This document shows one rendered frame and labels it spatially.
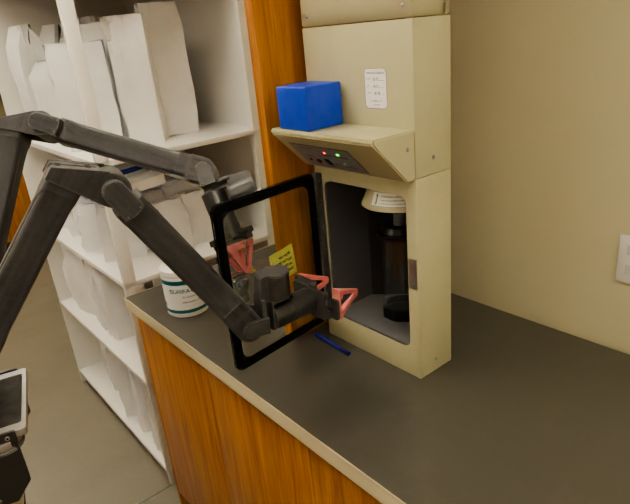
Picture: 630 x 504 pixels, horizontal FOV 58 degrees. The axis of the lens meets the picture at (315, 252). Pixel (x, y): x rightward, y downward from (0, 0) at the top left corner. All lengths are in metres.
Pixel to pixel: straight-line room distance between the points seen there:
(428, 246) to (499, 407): 0.37
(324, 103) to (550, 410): 0.79
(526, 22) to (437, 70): 0.37
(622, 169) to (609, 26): 0.30
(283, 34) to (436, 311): 0.72
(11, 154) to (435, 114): 0.95
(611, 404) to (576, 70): 0.72
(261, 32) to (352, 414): 0.85
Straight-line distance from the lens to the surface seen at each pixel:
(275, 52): 1.37
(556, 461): 1.19
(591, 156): 1.45
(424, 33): 1.15
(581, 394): 1.37
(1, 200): 1.48
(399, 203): 1.27
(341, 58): 1.26
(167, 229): 1.03
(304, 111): 1.21
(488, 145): 1.58
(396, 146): 1.11
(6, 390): 1.44
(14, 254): 1.02
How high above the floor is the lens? 1.71
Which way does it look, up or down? 21 degrees down
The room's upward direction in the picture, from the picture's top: 5 degrees counter-clockwise
